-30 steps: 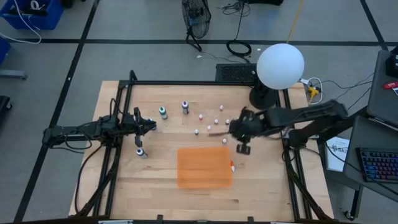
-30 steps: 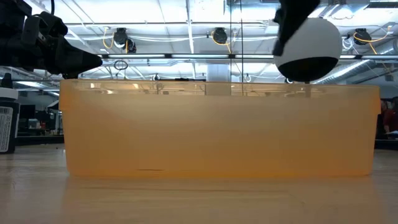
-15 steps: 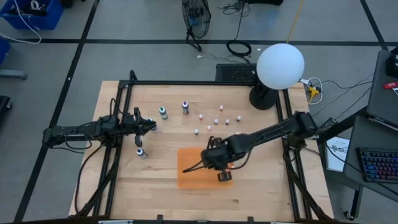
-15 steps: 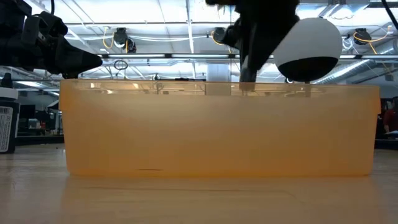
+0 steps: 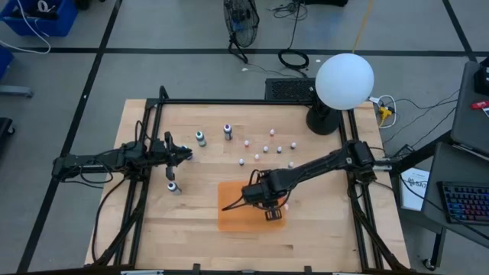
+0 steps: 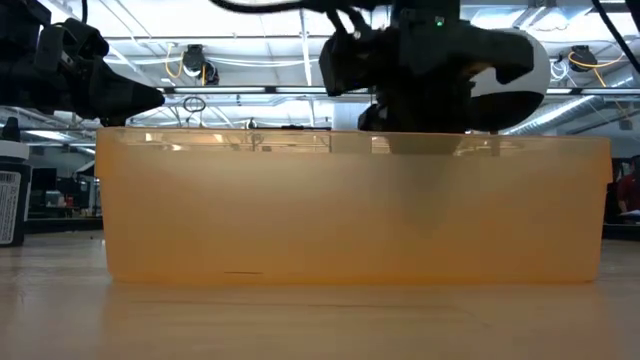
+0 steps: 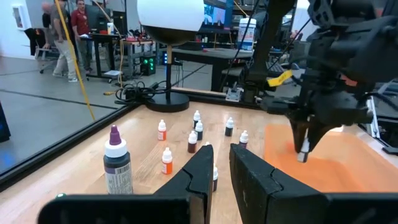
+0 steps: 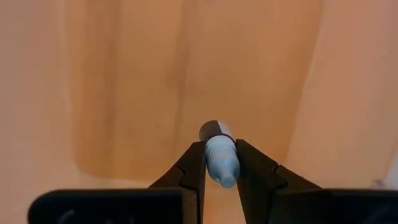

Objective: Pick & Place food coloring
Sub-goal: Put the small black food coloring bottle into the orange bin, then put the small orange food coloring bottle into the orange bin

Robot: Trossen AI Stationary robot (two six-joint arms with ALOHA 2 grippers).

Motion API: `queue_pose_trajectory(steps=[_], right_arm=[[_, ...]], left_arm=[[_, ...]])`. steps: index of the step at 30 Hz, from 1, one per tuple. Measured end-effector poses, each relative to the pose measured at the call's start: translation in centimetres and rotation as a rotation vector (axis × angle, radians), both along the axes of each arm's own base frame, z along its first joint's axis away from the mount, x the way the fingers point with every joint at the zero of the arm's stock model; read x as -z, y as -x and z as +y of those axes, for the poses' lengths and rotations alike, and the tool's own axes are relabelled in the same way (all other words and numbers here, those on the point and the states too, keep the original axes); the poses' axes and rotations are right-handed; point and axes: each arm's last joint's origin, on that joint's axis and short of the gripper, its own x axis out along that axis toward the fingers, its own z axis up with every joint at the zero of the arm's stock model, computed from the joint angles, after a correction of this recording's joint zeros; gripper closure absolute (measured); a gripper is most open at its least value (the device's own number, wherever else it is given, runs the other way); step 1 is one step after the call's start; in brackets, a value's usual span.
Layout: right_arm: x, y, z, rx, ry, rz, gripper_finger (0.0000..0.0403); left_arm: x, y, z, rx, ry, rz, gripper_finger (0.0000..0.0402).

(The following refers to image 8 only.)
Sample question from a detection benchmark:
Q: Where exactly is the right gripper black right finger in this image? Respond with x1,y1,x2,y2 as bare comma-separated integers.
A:
235,138,398,224

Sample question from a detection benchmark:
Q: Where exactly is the orange translucent plastic bin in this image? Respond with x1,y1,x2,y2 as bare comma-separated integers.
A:
63,0,324,187

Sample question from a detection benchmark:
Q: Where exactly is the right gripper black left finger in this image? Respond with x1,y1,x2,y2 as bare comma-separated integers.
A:
27,141,207,224

